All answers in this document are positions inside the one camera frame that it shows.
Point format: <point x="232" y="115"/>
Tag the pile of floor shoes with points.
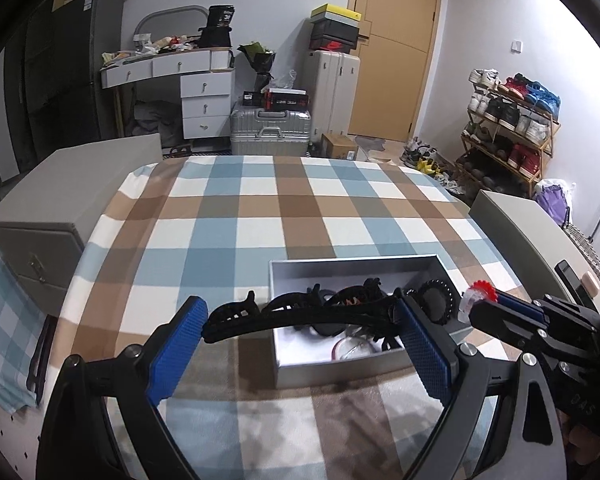
<point x="430" y="165"/>

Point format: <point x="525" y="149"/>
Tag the white light switch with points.
<point x="517" y="46"/>

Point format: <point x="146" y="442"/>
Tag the grey cloth heap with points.
<point x="155" y="122"/>

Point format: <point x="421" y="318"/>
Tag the person's right hand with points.
<point x="587" y="441"/>

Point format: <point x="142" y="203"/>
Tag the black wrapped bouquet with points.
<point x="260" y="62"/>

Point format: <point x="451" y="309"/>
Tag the wicker basket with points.
<point x="585" y="250"/>

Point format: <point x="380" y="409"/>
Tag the purple bag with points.
<point x="552" y="202"/>

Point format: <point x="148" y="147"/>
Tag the black hair claw clip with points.
<point x="375" y="290"/>

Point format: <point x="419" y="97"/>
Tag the desk clutter pile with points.
<point x="150" y="50"/>

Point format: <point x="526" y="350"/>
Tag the black metal bar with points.
<point x="41" y="360"/>

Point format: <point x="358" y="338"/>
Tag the beige suitcase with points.
<point x="330" y="95"/>

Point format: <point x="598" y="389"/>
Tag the blue checked cloth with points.
<point x="5" y="340"/>

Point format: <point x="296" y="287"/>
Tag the black bag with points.
<point x="219" y="27"/>

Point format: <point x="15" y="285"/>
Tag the grey bedside cabinet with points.
<point x="520" y="225"/>

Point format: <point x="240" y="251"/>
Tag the white red pin badge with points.
<point x="352" y="349"/>

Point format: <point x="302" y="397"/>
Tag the black red flat box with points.
<point x="286" y="100"/>

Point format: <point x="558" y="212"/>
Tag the grey cardboard box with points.
<point x="330" y="367"/>

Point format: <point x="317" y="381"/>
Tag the black phone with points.
<point x="569" y="282"/>

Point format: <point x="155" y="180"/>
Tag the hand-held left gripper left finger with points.
<point x="175" y="350"/>

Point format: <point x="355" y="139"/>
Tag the clear plastic bag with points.
<point x="286" y="80"/>

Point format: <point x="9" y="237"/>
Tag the black headband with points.
<point x="290" y="316"/>

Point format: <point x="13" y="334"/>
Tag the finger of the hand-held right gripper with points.
<point x="495" y="325"/>
<point x="520" y="307"/>

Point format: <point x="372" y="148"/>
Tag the silver suitcase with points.
<point x="270" y="132"/>

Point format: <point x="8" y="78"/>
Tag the wooden door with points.
<point x="395" y="60"/>

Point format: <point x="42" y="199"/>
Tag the grey wardrobe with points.
<point x="87" y="70"/>

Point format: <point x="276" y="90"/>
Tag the black red shoe box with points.
<point x="331" y="43"/>

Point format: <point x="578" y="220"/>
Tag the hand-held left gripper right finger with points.
<point x="425" y="350"/>

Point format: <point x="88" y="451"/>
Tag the grey shoe box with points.
<point x="334" y="26"/>

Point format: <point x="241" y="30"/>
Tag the small black box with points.
<point x="253" y="99"/>

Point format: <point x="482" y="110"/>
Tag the brown cardboard box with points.
<point x="340" y="147"/>

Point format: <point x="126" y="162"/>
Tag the grey drawer cabinet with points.
<point x="55" y="210"/>

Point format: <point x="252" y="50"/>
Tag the white vanity desk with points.
<point x="200" y="85"/>

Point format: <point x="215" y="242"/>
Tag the yellow shoe box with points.
<point x="336" y="12"/>

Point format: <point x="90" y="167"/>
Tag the wooden shoe rack with shoes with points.
<point x="510" y="110"/>

